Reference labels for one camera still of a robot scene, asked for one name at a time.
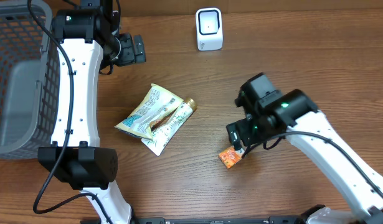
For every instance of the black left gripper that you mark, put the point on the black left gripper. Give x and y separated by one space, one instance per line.
130 55

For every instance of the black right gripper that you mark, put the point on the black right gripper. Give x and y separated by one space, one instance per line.
241 127

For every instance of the orange tissue pack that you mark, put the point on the orange tissue pack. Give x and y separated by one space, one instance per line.
231 156

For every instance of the cream wet wipes pack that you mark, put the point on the cream wet wipes pack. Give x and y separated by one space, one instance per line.
156 105

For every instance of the white tube gold cap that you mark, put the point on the white tube gold cap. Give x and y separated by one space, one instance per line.
163 134

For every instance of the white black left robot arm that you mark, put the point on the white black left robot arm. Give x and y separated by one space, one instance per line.
88 40

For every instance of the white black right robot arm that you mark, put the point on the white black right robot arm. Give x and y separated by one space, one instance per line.
270 115

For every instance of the white barcode scanner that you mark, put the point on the white barcode scanner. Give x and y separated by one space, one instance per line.
209 29

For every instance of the dark grey plastic basket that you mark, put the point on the dark grey plastic basket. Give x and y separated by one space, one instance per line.
29 79

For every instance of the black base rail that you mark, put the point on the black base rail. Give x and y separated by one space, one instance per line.
292 219

